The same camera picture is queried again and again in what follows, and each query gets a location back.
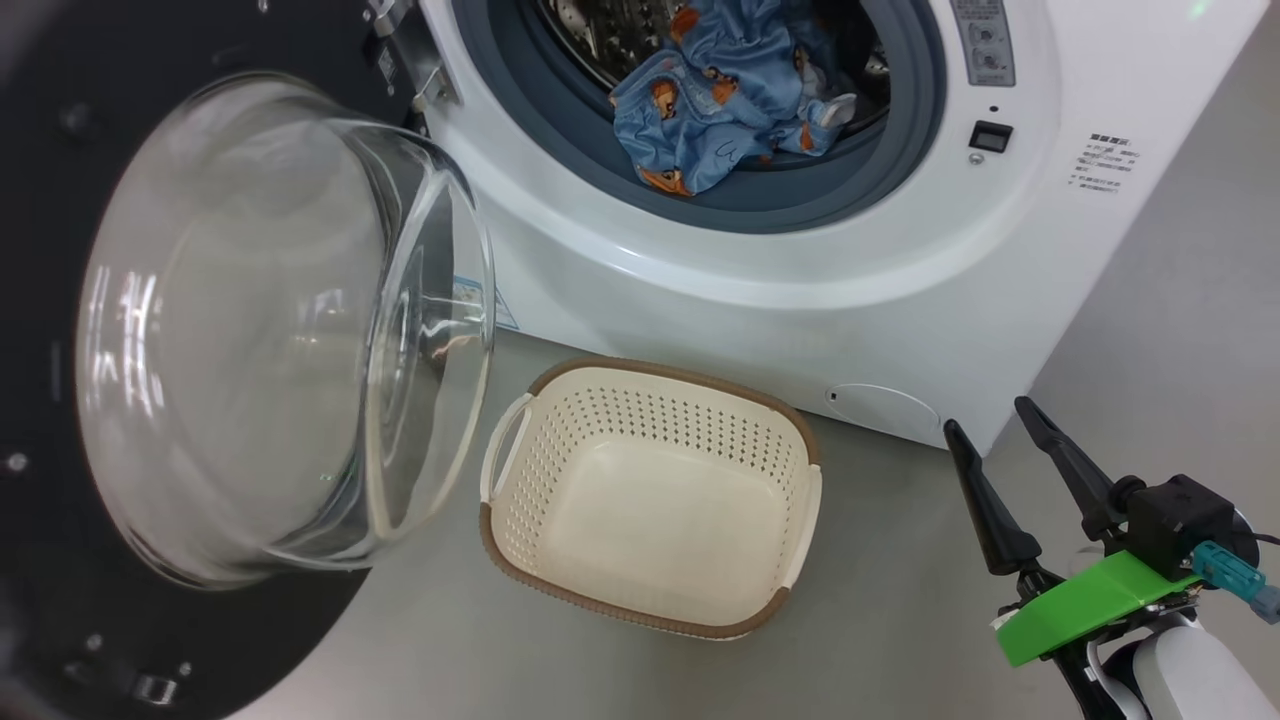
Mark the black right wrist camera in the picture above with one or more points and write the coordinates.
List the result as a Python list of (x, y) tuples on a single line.
[(1180, 520)]

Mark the blue bear print garment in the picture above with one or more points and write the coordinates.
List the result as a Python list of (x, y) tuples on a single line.
[(720, 110)]

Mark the round white filter cover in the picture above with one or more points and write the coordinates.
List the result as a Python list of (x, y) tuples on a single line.
[(885, 410)]

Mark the glass washing machine door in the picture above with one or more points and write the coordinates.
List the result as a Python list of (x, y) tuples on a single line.
[(250, 330)]

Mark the blue energy label sticker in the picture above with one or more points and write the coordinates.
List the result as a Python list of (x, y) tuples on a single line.
[(500, 305)]

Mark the grey rubber door gasket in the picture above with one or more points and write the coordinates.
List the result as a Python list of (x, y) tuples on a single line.
[(800, 200)]

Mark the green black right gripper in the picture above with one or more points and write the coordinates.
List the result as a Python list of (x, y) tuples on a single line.
[(1090, 605)]

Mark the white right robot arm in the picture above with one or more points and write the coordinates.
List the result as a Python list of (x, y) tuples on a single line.
[(1200, 680)]

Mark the white front-load washing machine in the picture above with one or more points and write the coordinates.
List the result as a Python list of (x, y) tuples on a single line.
[(800, 300)]

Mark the cream perforated laundry basket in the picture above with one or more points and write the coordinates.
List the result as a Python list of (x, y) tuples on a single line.
[(650, 520)]

